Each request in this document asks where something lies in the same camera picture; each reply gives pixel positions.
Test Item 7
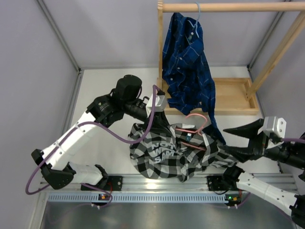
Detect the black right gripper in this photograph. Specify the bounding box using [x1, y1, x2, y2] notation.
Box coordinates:
[218, 119, 305, 169]

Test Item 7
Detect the pink wire hanger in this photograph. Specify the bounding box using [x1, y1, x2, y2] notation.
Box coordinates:
[175, 113, 208, 151]

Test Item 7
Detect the black white checkered shirt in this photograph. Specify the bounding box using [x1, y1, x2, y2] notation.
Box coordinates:
[130, 117, 237, 182]

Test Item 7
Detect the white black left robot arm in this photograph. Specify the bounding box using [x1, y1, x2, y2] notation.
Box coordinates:
[31, 75, 159, 190]

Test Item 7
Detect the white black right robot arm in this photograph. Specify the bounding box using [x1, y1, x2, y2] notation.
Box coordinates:
[221, 116, 305, 228]

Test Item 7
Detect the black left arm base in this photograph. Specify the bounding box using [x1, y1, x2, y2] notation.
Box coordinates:
[81, 176, 123, 200]

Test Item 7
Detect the blue plaid shirt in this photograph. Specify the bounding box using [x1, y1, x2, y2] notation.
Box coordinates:
[162, 13, 225, 144]

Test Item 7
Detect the light blue hanger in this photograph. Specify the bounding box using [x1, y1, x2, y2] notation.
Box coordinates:
[187, 2, 201, 38]

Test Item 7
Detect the wooden clothes rack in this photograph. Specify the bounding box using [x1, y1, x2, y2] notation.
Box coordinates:
[156, 0, 305, 116]

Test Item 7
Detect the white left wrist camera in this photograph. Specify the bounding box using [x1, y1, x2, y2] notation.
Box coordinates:
[145, 94, 167, 116]

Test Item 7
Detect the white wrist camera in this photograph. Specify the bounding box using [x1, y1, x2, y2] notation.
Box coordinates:
[145, 94, 167, 116]
[262, 116, 286, 149]

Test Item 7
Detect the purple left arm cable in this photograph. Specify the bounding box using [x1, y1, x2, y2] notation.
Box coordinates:
[25, 84, 165, 196]

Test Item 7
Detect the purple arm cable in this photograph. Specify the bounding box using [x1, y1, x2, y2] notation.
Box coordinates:
[25, 84, 165, 196]
[281, 137, 305, 144]

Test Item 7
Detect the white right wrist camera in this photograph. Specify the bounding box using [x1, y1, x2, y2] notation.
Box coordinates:
[262, 116, 286, 149]

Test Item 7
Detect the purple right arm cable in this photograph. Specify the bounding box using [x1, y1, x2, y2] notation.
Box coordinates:
[281, 137, 305, 144]

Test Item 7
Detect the aluminium mounting rail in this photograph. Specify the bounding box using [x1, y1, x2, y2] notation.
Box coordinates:
[39, 173, 296, 191]

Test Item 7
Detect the slotted grey cable duct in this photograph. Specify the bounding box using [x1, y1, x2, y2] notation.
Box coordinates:
[48, 193, 229, 203]

